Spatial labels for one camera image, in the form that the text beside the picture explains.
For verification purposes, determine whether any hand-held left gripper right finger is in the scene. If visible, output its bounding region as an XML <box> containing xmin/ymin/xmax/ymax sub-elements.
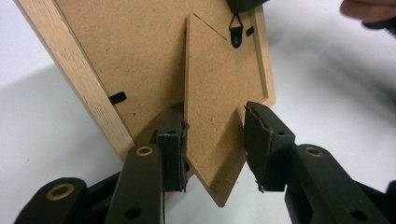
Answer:
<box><xmin>243</xmin><ymin>100</ymin><xmax>390</xmax><ymax>224</ymax></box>

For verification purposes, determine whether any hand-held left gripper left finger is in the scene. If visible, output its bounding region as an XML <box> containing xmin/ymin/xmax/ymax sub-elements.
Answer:
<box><xmin>105</xmin><ymin>101</ymin><xmax>191</xmax><ymax>224</ymax></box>

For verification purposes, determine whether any wooden picture frame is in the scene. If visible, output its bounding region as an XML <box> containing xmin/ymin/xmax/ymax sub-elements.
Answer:
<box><xmin>13</xmin><ymin>0</ymin><xmax>276</xmax><ymax>208</ymax></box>

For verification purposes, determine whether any white table mat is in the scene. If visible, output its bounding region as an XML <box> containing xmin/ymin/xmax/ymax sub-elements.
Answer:
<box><xmin>0</xmin><ymin>0</ymin><xmax>396</xmax><ymax>224</ymax></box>

